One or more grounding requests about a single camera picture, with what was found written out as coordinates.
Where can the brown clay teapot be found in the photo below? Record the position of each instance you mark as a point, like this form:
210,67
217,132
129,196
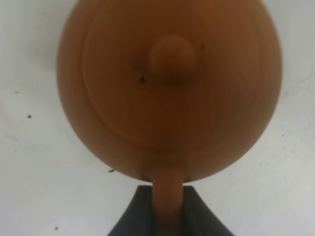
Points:
169,91

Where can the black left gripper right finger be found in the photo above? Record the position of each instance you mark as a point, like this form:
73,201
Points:
198,219

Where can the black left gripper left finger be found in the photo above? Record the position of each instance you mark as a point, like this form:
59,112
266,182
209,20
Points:
138,218

